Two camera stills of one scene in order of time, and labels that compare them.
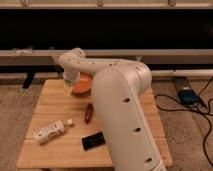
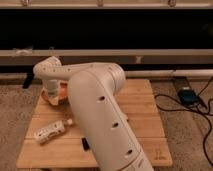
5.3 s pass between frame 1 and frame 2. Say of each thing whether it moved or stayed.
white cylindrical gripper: moved
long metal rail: stayed
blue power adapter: stayed
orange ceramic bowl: moved
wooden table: stayed
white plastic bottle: stayed
